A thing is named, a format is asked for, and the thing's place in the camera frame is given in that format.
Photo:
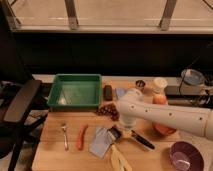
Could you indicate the red grape bunch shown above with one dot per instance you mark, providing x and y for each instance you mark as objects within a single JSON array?
[{"x": 109, "y": 110}]

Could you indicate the white cylindrical gripper wrist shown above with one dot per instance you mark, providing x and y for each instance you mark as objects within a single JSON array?
[{"x": 127, "y": 122}]

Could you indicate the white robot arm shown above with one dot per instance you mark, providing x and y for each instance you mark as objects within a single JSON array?
[{"x": 194, "y": 120}]

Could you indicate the orange juice bottle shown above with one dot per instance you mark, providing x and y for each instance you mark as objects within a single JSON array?
[{"x": 159, "y": 85}]

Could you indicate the grey blue cloth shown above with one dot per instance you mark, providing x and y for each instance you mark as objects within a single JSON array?
[{"x": 101, "y": 142}]

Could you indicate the yellow banana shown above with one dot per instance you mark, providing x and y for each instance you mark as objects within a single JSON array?
[{"x": 118, "y": 161}]

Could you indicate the orange carrot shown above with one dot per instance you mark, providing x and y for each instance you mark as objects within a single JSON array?
[{"x": 80, "y": 137}]

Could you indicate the black office chair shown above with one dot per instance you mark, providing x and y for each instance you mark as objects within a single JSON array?
[{"x": 20, "y": 93}]

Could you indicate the green plastic tray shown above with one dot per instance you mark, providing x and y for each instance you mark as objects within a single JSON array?
[{"x": 75, "y": 92}]

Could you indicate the silver metal fork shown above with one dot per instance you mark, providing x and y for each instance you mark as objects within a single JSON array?
[{"x": 64, "y": 129}]

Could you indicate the blue sponge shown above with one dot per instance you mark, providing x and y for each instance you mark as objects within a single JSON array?
[{"x": 120, "y": 92}]

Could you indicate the small dark metal cup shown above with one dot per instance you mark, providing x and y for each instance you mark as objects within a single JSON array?
[{"x": 140, "y": 84}]

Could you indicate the purple bowl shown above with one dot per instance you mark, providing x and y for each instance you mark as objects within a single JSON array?
[{"x": 186, "y": 157}]

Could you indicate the orange bowl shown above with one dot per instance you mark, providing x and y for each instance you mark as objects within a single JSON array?
[{"x": 163, "y": 130}]

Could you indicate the blue lidded container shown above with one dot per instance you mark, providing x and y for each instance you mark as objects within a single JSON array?
[{"x": 192, "y": 77}]

